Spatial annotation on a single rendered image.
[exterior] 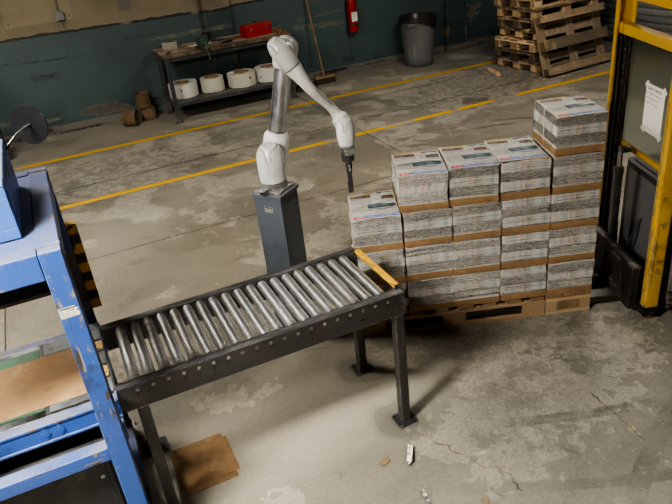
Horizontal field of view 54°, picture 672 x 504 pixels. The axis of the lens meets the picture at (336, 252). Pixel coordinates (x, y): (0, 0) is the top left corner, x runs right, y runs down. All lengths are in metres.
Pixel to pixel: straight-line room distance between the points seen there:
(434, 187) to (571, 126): 0.81
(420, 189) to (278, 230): 0.86
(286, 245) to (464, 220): 1.06
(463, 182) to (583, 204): 0.74
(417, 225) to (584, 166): 0.99
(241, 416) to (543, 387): 1.67
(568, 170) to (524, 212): 0.34
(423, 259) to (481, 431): 1.06
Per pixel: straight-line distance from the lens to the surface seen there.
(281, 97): 3.85
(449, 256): 3.97
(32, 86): 9.82
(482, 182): 3.82
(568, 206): 4.06
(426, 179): 3.72
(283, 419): 3.69
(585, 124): 3.91
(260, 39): 9.43
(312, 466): 3.42
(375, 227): 3.79
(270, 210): 3.84
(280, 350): 2.96
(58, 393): 2.96
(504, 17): 10.35
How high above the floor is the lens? 2.45
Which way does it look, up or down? 28 degrees down
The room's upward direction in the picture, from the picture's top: 7 degrees counter-clockwise
